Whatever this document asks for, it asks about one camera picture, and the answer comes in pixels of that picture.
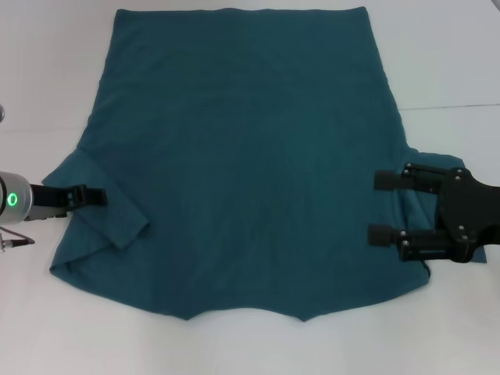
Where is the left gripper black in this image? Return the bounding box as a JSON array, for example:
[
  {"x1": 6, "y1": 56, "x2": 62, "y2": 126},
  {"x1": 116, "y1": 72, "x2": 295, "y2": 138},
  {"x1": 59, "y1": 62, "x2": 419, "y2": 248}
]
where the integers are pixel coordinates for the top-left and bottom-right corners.
[{"x1": 30, "y1": 183, "x2": 109, "y2": 212}]

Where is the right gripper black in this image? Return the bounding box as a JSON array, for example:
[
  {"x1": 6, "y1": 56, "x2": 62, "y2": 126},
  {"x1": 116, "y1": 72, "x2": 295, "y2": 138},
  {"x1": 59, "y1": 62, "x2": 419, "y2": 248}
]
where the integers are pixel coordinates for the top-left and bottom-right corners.
[{"x1": 367, "y1": 162, "x2": 500, "y2": 264}]

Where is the teal blue t-shirt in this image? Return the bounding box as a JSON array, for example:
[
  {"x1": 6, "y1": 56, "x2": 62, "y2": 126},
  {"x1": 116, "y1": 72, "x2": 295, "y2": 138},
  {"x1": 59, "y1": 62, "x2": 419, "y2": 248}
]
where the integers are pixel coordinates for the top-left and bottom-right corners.
[{"x1": 41, "y1": 5, "x2": 488, "y2": 323}]

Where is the left arm dark cable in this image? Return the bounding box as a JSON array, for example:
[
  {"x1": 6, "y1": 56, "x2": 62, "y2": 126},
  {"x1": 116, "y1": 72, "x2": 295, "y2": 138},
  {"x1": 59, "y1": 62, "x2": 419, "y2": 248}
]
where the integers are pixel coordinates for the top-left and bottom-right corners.
[{"x1": 0, "y1": 230, "x2": 36, "y2": 251}]

